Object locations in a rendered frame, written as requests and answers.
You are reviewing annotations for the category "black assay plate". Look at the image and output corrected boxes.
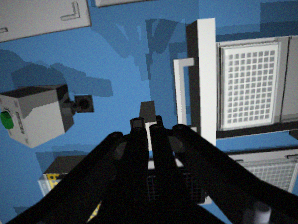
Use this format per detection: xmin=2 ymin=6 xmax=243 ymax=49
xmin=145 ymin=166 xmax=205 ymax=204

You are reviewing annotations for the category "blue bench mat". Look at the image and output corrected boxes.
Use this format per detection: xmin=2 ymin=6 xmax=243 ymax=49
xmin=0 ymin=0 xmax=298 ymax=224

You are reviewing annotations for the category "grey push-button box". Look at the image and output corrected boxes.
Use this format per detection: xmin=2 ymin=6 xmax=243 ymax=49
xmin=0 ymin=84 xmax=94 ymax=148

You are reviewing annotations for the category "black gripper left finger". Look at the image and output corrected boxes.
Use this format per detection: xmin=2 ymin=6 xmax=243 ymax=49
xmin=6 ymin=101 xmax=151 ymax=224

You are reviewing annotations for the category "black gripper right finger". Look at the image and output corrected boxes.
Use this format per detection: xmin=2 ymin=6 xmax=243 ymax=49
xmin=147 ymin=101 xmax=298 ymax=224

